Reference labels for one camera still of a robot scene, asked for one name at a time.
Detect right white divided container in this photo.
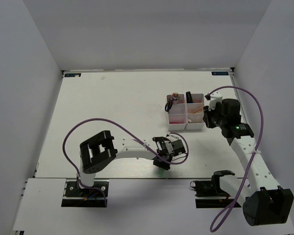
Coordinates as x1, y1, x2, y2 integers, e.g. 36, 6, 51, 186
186, 92, 205, 131

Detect white divided container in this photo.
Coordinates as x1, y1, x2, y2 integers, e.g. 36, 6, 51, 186
186, 92, 205, 131
166, 94, 187, 131

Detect blue table label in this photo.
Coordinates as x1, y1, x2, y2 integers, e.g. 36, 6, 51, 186
64, 73, 81, 77
211, 71, 229, 76

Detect left white divided container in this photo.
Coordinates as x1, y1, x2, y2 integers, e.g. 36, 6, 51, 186
166, 94, 187, 131

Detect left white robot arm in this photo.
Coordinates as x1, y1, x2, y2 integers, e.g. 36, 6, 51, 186
76, 131, 188, 195

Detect right blue table label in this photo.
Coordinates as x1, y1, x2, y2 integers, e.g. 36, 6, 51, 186
211, 71, 229, 76

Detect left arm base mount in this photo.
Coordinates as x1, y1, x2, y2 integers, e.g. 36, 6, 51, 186
61, 180, 109, 208

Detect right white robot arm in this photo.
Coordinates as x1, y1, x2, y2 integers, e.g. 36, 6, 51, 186
203, 96, 294, 226

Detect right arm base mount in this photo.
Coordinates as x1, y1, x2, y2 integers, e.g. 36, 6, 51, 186
190, 180, 234, 209

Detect left blue table label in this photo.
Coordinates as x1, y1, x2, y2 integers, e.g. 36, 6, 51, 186
64, 73, 81, 77

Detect pink correction tape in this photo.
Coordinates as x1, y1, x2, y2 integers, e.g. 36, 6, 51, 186
169, 119, 185, 125

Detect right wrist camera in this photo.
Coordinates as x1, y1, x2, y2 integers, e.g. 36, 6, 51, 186
205, 91, 222, 111

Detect green capped black marker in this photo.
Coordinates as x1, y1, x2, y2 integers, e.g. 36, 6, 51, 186
186, 92, 193, 103

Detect black handled scissors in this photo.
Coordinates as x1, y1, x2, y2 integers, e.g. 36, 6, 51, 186
165, 99, 173, 113

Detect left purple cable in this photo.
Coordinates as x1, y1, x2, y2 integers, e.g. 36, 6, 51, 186
63, 118, 189, 208

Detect pink tube of pencils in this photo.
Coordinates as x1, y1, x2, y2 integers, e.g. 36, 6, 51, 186
171, 93, 180, 104

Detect green correction tape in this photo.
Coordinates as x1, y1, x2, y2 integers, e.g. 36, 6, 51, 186
156, 168, 165, 178

